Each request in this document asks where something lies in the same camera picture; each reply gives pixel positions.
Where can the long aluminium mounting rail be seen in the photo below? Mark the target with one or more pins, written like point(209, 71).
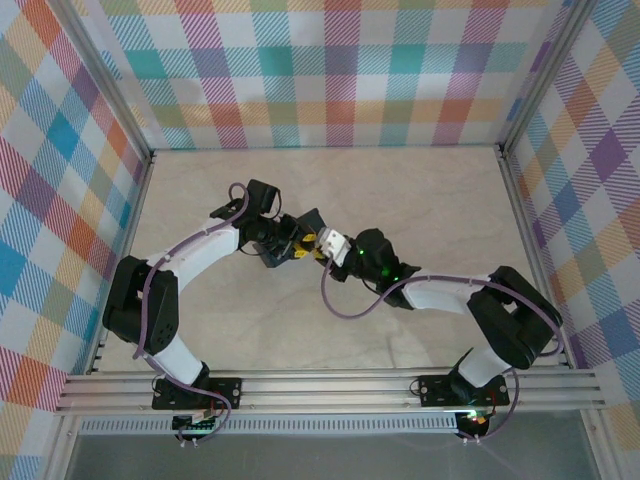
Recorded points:
point(330, 390)

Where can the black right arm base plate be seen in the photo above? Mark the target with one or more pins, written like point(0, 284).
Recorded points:
point(435, 387)

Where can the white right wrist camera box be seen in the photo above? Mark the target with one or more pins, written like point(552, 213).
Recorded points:
point(336, 245)

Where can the starry night print box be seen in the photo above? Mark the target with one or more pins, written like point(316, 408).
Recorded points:
point(312, 222)

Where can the small circuit board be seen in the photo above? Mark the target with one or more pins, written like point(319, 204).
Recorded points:
point(475, 421)
point(197, 425)

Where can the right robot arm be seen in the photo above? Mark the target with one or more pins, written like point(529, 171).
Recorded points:
point(440, 295)

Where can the aluminium side rail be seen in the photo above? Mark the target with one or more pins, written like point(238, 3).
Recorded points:
point(525, 225)
point(127, 225)

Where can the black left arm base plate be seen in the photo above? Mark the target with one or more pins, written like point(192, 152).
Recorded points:
point(225, 392)

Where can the aluminium frame post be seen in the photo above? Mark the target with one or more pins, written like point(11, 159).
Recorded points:
point(545, 75)
point(100, 75)

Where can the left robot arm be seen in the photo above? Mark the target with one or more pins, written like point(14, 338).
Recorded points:
point(200, 255)

